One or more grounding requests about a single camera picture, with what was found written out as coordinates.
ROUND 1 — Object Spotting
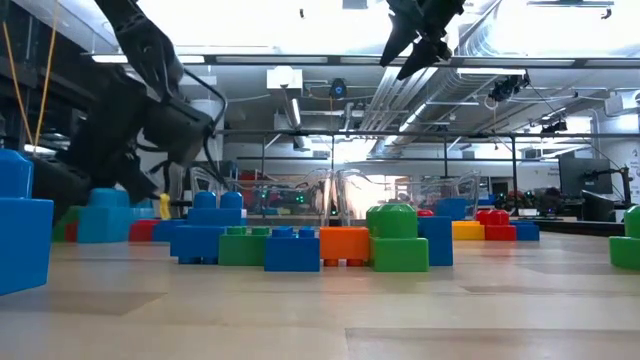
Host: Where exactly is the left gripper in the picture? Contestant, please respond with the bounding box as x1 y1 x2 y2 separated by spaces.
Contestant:
31 73 162 222

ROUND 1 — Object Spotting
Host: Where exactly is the large light blue long block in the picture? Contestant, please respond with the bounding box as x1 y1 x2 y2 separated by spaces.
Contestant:
130 198 157 222

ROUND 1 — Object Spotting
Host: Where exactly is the black computer monitor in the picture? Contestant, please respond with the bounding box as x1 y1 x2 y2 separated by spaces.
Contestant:
558 156 614 197

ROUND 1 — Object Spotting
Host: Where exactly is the small yellow block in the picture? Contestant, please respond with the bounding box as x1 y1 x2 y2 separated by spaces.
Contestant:
451 220 487 242

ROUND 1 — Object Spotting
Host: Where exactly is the white wall poster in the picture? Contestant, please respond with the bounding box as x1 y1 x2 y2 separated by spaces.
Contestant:
627 159 640 201

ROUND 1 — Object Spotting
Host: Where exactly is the white cylinder tank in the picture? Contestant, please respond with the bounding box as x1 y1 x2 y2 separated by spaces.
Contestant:
189 98 226 164

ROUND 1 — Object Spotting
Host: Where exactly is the black metal rack frame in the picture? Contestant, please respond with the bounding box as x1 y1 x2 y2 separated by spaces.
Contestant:
214 129 640 216

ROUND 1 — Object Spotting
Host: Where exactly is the blue ring ceiling device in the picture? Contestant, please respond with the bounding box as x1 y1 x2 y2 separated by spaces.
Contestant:
328 77 349 100

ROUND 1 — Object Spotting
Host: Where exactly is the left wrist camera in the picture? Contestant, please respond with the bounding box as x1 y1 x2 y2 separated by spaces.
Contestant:
144 97 216 166

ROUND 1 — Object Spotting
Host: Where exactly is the black metal table frame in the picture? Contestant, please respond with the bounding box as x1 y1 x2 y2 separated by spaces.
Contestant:
517 216 626 238

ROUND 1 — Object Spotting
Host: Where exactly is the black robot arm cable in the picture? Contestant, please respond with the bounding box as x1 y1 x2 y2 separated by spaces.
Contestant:
182 68 230 189

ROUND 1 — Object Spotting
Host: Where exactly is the large green block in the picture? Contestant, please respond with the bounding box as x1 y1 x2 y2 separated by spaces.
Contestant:
52 205 81 244
608 204 640 272
365 203 430 273

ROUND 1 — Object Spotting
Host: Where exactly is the yellow cable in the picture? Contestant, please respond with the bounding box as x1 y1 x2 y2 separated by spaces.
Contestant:
1 0 60 147

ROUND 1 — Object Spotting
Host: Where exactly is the white ceiling box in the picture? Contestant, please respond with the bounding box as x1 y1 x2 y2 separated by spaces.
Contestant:
266 66 304 91

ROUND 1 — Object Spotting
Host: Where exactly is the small red square block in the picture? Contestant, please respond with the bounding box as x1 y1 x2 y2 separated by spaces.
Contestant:
128 219 162 244

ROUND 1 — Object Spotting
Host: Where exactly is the black ceiling camera rig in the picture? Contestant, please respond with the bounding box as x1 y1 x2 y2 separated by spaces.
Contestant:
541 119 570 135
487 73 532 104

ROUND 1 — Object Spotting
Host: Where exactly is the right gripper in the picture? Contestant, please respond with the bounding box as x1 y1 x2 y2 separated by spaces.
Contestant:
379 0 466 82

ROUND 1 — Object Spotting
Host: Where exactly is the silver ceiling duct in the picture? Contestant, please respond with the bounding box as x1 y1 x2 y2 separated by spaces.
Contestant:
359 64 501 156

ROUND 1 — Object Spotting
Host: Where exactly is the small orange square block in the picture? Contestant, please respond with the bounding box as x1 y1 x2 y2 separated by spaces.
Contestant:
319 226 372 268

